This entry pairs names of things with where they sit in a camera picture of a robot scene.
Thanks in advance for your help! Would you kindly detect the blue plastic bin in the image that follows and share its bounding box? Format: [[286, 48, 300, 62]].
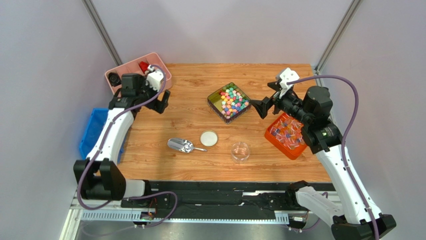
[[79, 108, 124, 160]]

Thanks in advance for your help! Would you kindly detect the aluminium frame post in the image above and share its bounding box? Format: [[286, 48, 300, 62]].
[[81, 0, 123, 66], [314, 0, 364, 74]]

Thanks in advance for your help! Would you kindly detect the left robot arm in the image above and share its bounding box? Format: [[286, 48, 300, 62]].
[[73, 69, 170, 201]]

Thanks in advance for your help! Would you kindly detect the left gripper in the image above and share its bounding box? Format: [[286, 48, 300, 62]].
[[136, 76, 170, 114]]

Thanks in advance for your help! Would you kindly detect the pink compartment tray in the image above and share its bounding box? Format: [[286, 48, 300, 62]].
[[105, 51, 173, 95]]

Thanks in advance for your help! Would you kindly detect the white round lid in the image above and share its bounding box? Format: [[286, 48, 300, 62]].
[[200, 130, 219, 147]]

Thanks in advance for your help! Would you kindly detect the right aluminium frame post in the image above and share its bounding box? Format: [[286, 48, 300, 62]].
[[314, 0, 364, 74]]

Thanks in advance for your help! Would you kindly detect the square tin of star candies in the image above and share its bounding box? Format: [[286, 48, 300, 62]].
[[207, 82, 252, 125]]

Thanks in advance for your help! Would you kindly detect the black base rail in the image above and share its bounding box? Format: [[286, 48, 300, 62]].
[[70, 179, 340, 225]]

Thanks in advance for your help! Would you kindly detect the orange tray of candies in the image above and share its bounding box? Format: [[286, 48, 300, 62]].
[[264, 113, 307, 160]]

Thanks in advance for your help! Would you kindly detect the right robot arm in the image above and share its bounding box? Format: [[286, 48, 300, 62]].
[[250, 82, 397, 240]]

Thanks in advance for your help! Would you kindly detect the clear plastic cup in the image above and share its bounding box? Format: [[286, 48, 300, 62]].
[[231, 141, 251, 164]]

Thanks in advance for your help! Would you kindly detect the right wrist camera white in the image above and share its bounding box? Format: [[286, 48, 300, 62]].
[[275, 67, 300, 99]]

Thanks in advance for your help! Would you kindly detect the black chocolate in tray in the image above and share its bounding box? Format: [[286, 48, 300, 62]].
[[107, 72, 122, 87]]

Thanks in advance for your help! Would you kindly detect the left aluminium frame post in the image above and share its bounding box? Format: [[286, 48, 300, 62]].
[[81, 0, 123, 66]]

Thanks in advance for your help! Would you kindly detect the metal scoop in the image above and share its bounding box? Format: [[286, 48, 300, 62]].
[[167, 137, 208, 153]]

